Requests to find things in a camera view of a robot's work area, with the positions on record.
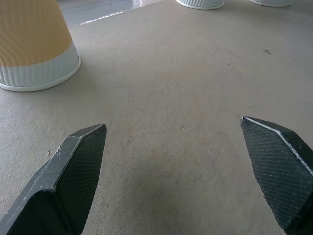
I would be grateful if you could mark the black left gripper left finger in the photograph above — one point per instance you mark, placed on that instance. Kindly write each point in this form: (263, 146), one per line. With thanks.
(73, 169)

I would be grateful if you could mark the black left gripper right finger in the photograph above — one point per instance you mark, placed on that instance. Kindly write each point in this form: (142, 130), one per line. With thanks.
(278, 166)

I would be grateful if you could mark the orange and white paper cup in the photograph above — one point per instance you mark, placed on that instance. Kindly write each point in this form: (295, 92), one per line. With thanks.
(271, 2)
(200, 3)
(31, 44)

